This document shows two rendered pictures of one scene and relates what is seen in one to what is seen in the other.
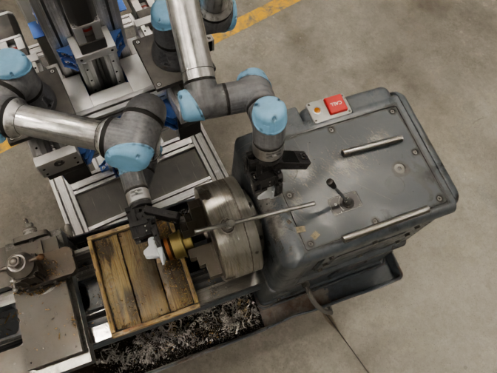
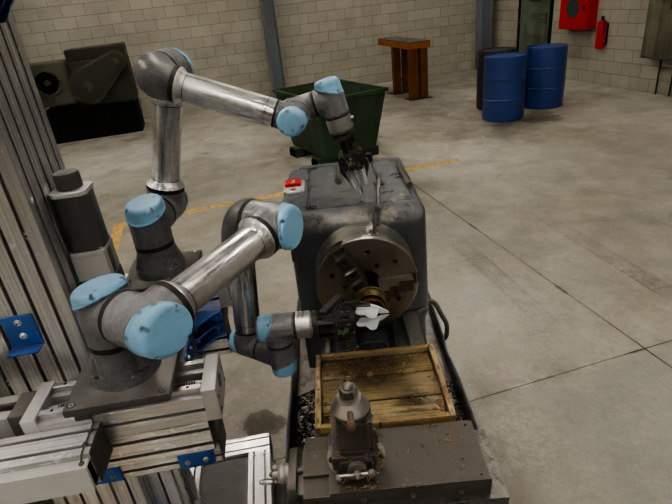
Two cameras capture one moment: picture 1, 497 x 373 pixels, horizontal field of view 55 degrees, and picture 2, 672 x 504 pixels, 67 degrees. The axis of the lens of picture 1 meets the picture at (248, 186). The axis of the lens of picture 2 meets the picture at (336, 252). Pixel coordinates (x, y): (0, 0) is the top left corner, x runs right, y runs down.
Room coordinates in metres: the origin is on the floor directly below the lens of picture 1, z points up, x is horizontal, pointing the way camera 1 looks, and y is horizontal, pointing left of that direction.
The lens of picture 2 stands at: (-0.21, 1.29, 1.88)
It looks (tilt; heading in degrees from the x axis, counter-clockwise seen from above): 27 degrees down; 301
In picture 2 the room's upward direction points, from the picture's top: 6 degrees counter-clockwise
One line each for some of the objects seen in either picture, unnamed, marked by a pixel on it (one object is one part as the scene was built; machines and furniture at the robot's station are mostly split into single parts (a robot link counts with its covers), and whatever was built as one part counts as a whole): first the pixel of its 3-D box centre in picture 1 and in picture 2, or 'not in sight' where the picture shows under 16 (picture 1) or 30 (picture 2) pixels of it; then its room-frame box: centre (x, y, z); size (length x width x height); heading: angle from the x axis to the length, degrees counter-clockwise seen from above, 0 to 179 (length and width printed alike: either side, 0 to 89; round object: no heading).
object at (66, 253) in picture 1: (43, 271); (354, 441); (0.22, 0.59, 0.99); 0.20 x 0.10 x 0.05; 120
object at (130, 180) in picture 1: (132, 177); (277, 327); (0.56, 0.38, 1.08); 0.11 x 0.08 x 0.09; 30
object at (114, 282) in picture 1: (143, 272); (379, 387); (0.30, 0.30, 0.89); 0.36 x 0.30 x 0.04; 30
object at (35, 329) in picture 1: (43, 295); (385, 464); (0.15, 0.58, 0.95); 0.43 x 0.17 x 0.05; 30
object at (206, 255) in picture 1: (211, 263); (398, 284); (0.33, 0.07, 1.08); 0.12 x 0.11 x 0.05; 30
